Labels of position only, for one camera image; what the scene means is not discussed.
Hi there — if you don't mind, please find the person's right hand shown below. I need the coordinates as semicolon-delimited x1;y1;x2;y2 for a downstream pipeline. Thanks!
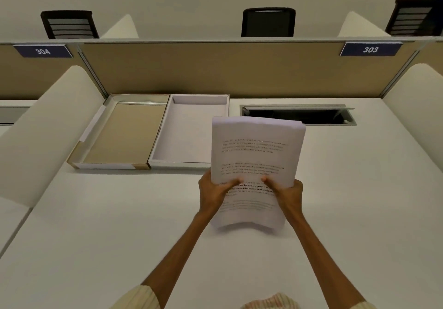
260;176;304;220

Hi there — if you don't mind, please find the white box with brown sheet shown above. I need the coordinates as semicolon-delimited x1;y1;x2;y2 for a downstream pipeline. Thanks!
67;94;170;170

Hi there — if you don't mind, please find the person's right forearm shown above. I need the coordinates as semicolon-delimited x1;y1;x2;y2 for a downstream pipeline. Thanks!
285;209;367;305

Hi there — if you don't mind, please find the beige desk partition panel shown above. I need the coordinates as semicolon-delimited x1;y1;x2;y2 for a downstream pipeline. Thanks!
77;39;421;99
0;43;104;101

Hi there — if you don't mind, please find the stack of printed white papers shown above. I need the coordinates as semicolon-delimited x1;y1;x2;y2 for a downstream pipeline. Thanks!
210;116;307;232

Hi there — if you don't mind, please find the white cardboard box lid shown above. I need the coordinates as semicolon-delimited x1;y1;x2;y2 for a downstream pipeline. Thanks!
148;94;230;170

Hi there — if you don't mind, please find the person's left forearm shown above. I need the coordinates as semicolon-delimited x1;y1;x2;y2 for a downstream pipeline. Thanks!
141;211;212;305

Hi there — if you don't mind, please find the grey desk cable hatch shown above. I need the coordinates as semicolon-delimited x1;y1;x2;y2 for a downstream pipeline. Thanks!
239;104;357;126

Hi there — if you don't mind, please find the black slatted office chair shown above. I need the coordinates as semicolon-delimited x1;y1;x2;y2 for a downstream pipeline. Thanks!
385;0;443;37
40;10;100;40

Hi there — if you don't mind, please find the person's left hand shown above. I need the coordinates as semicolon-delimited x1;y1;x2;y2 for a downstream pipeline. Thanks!
198;170;244;216

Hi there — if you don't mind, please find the blue desk number sign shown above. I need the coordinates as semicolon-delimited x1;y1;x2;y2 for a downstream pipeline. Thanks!
13;44;74;58
339;42;404;57

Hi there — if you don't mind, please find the person's cream striped shirt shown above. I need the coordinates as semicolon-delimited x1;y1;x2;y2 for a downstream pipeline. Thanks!
110;285;378;309

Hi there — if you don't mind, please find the white curved side divider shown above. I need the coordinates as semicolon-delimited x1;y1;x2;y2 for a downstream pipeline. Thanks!
338;11;392;38
100;14;140;39
382;64;443;174
0;65;106;209

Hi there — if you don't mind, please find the black mesh office chair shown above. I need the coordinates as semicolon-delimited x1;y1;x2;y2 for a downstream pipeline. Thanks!
241;7;296;38

